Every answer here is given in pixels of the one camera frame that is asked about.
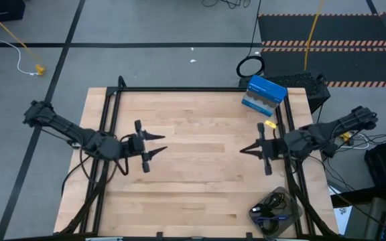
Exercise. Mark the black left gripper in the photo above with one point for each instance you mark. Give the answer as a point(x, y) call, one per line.
point(136, 144)

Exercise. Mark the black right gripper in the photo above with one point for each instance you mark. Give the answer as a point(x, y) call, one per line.
point(273, 149)

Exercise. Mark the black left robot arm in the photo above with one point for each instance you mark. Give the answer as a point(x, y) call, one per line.
point(62, 124)

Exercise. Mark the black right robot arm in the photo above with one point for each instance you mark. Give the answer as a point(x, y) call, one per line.
point(330, 129)

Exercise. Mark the yellow tag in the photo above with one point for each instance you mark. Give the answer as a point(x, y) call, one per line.
point(271, 124)

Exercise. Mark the blue DualShock 4 box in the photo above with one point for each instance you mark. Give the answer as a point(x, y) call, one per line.
point(266, 88)

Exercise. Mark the grey plastic tray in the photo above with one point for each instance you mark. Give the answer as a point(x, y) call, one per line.
point(293, 211)

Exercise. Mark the yellow connector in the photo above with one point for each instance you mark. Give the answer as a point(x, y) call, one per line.
point(346, 136)

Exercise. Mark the white paper sheet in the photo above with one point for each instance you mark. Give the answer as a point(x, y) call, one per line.
point(341, 217)

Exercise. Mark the black bag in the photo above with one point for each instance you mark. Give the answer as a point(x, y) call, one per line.
point(380, 164)

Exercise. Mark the black mat with striped edges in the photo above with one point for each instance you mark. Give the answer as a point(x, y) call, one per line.
point(347, 30)

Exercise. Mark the black box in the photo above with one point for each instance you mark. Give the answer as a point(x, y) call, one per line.
point(2, 10)

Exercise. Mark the black aluminium table frame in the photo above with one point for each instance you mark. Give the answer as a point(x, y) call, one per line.
point(179, 89)

